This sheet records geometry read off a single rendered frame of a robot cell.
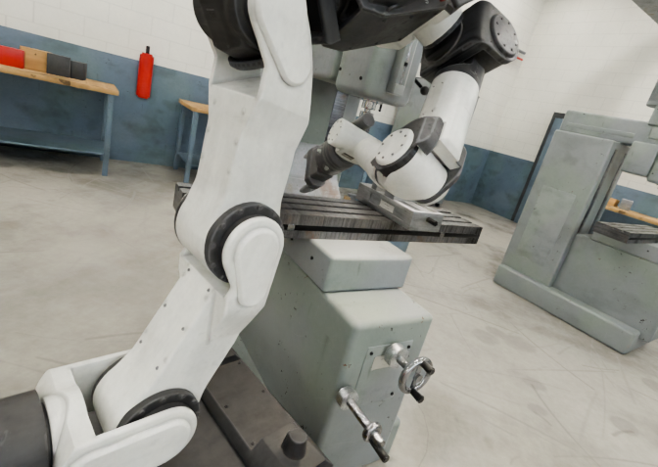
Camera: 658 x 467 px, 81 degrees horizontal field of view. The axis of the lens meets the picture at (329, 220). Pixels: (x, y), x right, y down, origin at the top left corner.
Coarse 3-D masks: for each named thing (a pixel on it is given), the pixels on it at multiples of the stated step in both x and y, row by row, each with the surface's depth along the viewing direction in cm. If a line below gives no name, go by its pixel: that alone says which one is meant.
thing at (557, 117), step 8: (552, 120) 712; (560, 120) 698; (552, 128) 709; (544, 136) 722; (552, 136) 708; (544, 144) 719; (544, 152) 718; (536, 160) 734; (536, 168) 731; (528, 176) 745; (536, 176) 730; (528, 184) 744; (528, 192) 741; (520, 200) 755; (520, 208) 752; (512, 216) 767
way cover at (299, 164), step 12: (300, 144) 163; (312, 144) 166; (300, 156) 162; (300, 168) 161; (288, 180) 157; (300, 180) 160; (336, 180) 171; (288, 192) 154; (300, 192) 157; (312, 192) 161; (336, 192) 168
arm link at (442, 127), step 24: (456, 72) 70; (432, 96) 70; (456, 96) 67; (432, 120) 63; (456, 120) 65; (384, 144) 67; (408, 144) 62; (432, 144) 62; (456, 144) 64; (456, 168) 67
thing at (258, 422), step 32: (224, 384) 91; (256, 384) 93; (0, 416) 53; (32, 416) 54; (96, 416) 77; (224, 416) 82; (256, 416) 84; (288, 416) 86; (0, 448) 50; (32, 448) 52; (192, 448) 76; (224, 448) 77; (256, 448) 76; (288, 448) 74
